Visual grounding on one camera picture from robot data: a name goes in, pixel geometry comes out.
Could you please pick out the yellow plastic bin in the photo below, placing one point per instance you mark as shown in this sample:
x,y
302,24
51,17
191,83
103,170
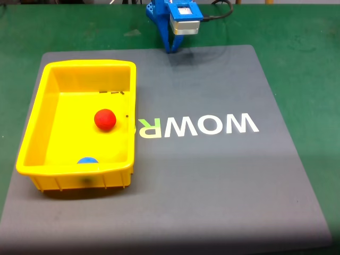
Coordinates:
x,y
66,132

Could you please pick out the red foam ball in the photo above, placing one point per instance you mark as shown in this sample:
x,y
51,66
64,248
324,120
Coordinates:
x,y
105,119

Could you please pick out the blue foam ball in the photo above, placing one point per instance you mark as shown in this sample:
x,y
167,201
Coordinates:
x,y
87,161

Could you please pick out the green table cover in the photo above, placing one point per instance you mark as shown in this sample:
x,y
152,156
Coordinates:
x,y
297,32

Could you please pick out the grey mat with white lettering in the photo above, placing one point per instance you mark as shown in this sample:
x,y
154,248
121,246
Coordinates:
x,y
212,186

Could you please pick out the tan wooden post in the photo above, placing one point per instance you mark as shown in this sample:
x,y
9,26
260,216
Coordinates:
x,y
269,1

